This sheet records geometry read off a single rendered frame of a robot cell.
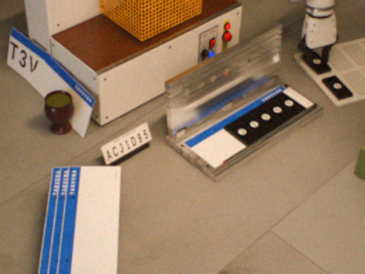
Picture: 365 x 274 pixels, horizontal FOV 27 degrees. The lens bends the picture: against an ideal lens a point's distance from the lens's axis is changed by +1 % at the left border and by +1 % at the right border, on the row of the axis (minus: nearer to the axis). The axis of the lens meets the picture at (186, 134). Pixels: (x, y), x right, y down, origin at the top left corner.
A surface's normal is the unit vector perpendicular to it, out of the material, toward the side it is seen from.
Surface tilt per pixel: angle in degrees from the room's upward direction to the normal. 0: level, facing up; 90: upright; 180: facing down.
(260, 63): 83
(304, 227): 0
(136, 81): 90
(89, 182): 0
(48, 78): 69
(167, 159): 0
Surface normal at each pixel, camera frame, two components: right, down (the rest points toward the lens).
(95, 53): 0.04, -0.73
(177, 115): 0.66, 0.44
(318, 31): 0.41, 0.47
